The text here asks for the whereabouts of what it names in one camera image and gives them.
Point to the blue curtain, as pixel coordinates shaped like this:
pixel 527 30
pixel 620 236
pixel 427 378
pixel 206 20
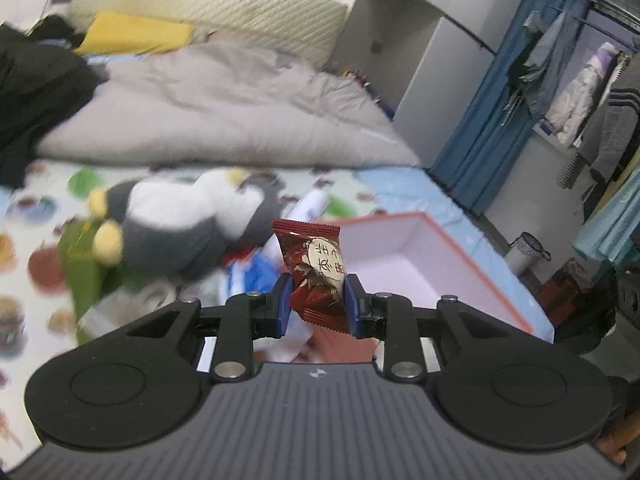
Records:
pixel 480 125

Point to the dark red snack packet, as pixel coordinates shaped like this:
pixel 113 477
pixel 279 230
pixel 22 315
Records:
pixel 315 267

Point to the small trash bin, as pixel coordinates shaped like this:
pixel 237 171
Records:
pixel 522 255

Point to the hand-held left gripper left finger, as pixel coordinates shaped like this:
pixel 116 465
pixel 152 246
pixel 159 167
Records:
pixel 284 306

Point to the black clothing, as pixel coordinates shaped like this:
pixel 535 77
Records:
pixel 40 90

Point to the grey duvet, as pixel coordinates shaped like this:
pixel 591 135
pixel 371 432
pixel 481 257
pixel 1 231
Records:
pixel 225 105

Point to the white and purple hanging jacket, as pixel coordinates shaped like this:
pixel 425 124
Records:
pixel 580 95

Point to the red bag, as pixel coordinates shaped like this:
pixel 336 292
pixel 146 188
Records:
pixel 565 285

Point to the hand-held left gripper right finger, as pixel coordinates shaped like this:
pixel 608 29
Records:
pixel 352 306

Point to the food print bed sheet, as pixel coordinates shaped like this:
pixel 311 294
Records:
pixel 35 240

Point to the white wardrobe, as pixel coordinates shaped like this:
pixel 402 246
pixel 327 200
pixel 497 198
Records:
pixel 400 35

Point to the pink cardboard box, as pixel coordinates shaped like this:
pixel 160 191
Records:
pixel 400 260

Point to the white spray can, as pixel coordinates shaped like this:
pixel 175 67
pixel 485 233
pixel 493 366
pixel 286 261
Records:
pixel 312 205

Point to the green cloth fan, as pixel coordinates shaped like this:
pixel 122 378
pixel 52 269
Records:
pixel 87 280

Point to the grey striped hanging sweater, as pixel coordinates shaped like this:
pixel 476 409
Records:
pixel 610 130

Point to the yellow cloth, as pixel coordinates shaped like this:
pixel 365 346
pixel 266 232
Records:
pixel 135 32

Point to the blue and white packet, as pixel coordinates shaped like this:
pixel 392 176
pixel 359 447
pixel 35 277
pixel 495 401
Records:
pixel 250 275

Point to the grey and white penguin plush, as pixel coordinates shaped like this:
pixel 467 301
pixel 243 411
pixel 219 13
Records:
pixel 165 220

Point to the teal hanging garment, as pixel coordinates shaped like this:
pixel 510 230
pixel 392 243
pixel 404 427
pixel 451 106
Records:
pixel 615 225

